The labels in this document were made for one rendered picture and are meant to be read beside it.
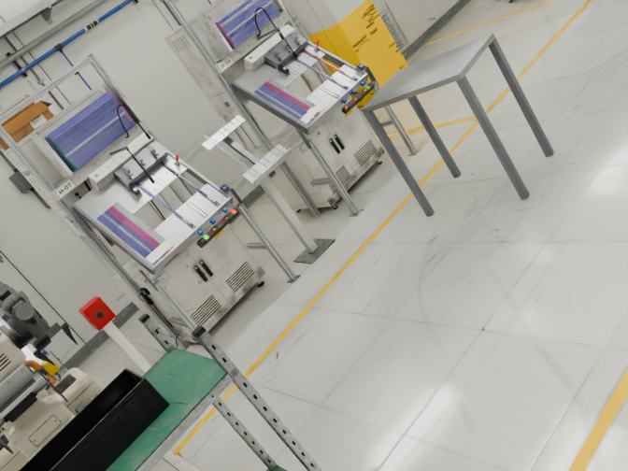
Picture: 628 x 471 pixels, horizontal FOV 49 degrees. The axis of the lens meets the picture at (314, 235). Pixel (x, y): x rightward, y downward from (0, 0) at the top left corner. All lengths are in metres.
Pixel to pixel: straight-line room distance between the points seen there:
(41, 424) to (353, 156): 3.28
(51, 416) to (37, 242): 3.22
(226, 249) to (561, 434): 2.81
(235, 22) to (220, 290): 1.91
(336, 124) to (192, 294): 1.72
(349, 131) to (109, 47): 2.28
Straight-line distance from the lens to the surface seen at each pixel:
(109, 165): 4.53
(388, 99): 3.89
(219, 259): 4.67
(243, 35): 5.14
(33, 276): 5.96
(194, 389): 2.00
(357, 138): 5.36
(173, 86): 6.48
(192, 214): 4.33
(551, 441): 2.54
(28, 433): 2.89
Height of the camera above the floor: 1.78
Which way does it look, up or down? 21 degrees down
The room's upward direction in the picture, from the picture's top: 35 degrees counter-clockwise
